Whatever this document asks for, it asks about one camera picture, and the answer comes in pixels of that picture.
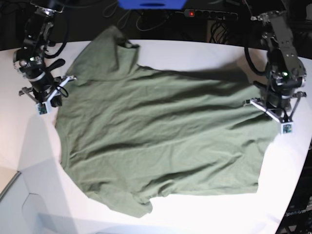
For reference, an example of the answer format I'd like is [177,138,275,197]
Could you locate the blue box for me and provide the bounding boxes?
[117,0,186,10]

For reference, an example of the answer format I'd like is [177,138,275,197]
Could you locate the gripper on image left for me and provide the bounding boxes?
[19,76,77,107]

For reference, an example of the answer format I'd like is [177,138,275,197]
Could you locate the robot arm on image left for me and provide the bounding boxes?
[13,0,69,107]

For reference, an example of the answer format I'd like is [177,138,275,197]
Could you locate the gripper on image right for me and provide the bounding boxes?
[243,85,307,123]

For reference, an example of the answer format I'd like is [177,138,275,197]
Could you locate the grey looped cable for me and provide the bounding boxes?
[117,9,171,32]

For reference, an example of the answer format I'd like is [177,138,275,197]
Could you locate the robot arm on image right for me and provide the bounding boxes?
[244,0,307,124]

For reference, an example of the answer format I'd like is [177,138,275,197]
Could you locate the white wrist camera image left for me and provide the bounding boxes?
[36,102,52,115]

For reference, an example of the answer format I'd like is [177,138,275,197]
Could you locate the black power strip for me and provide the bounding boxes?
[183,9,238,21]

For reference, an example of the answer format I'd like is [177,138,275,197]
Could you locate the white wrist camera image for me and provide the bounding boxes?
[36,102,52,115]
[280,122,293,135]

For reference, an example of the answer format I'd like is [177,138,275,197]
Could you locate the green t-shirt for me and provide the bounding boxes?
[56,27,277,218]

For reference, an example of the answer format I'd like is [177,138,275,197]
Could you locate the black coiled cables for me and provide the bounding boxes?
[210,21,231,44]

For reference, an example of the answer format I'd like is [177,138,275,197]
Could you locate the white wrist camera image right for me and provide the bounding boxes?
[280,122,293,135]

